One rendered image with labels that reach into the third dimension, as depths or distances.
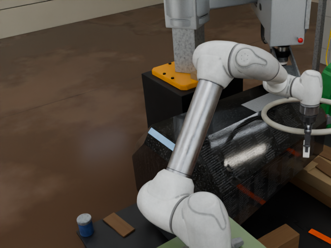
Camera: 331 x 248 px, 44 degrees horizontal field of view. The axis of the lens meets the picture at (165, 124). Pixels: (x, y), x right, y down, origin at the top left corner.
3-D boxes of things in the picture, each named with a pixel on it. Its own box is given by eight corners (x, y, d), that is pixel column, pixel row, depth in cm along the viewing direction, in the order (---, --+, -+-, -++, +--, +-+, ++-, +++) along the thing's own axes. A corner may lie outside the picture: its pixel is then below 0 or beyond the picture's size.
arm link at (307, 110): (319, 99, 199) (318, 109, 202) (300, 98, 202) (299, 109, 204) (320, 106, 191) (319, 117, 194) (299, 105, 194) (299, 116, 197)
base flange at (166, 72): (149, 73, 341) (149, 67, 339) (197, 58, 363) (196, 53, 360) (182, 91, 304) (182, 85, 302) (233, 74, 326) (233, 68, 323)
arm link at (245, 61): (283, 53, 154) (252, 49, 162) (262, 40, 140) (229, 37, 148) (275, 87, 154) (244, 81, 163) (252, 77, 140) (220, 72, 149)
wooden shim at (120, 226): (103, 220, 295) (102, 219, 295) (114, 213, 301) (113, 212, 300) (123, 237, 279) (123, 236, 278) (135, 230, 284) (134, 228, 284)
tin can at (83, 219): (97, 229, 288) (93, 215, 282) (88, 238, 281) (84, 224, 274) (85, 225, 293) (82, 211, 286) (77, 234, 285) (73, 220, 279)
